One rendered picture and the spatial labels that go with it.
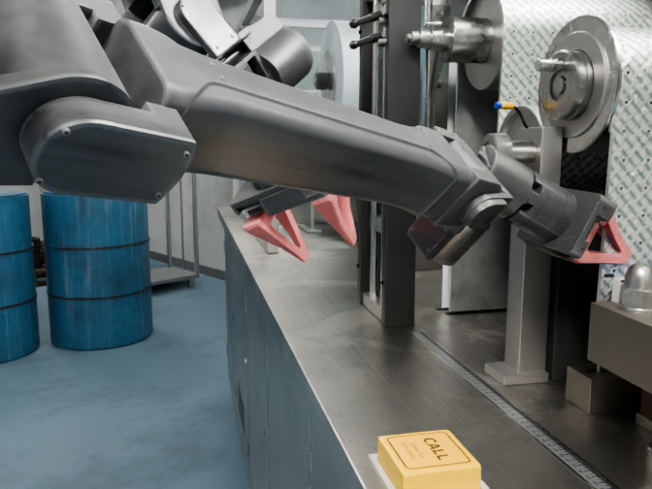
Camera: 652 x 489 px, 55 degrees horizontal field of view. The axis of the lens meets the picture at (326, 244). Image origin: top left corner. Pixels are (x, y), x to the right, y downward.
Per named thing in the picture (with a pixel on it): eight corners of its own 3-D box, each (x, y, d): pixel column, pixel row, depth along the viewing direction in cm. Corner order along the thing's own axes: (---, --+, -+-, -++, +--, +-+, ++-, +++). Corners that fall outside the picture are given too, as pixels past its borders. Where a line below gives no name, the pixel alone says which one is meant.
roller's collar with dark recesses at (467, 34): (436, 64, 95) (438, 20, 94) (472, 65, 96) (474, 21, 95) (453, 59, 89) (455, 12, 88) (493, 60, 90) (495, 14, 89)
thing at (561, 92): (536, 117, 74) (542, 50, 72) (551, 117, 74) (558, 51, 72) (573, 121, 67) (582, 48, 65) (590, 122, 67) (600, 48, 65)
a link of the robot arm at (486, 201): (486, 203, 53) (428, 134, 57) (407, 287, 59) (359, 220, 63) (550, 203, 62) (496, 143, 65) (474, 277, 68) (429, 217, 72)
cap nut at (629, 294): (608, 304, 62) (611, 259, 61) (640, 302, 63) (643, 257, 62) (634, 313, 59) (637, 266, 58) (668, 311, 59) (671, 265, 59)
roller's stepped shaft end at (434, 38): (402, 50, 92) (403, 28, 91) (440, 52, 93) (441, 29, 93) (409, 48, 89) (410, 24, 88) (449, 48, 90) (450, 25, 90)
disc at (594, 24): (531, 144, 79) (545, 18, 75) (535, 144, 79) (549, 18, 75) (605, 162, 65) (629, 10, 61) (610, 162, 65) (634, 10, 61)
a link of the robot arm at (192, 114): (67, 96, 22) (-14, -68, 27) (7, 209, 25) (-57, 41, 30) (526, 204, 56) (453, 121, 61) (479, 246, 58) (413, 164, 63)
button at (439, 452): (376, 460, 58) (376, 435, 57) (447, 451, 59) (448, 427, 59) (402, 502, 51) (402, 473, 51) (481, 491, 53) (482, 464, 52)
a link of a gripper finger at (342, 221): (322, 237, 69) (277, 167, 65) (379, 217, 65) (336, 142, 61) (305, 276, 63) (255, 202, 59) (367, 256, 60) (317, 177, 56)
